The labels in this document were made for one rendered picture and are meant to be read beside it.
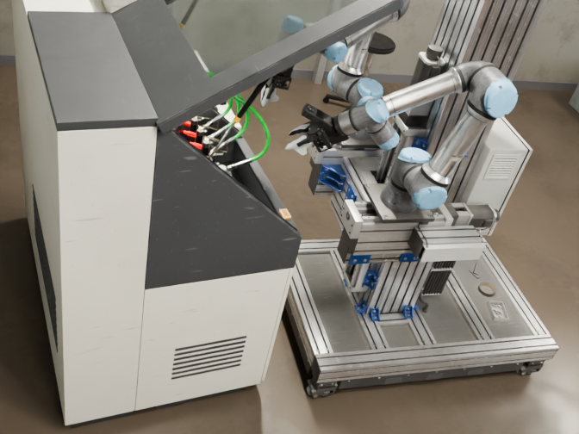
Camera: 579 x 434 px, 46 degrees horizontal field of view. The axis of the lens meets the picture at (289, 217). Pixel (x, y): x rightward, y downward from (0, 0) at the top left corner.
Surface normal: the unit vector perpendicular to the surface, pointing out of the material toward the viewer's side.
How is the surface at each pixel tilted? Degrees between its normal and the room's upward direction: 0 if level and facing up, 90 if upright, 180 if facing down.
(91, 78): 0
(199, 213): 90
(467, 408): 0
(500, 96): 83
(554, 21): 90
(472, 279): 0
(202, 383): 90
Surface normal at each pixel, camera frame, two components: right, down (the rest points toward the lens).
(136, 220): 0.37, 0.64
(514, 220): 0.18, -0.77
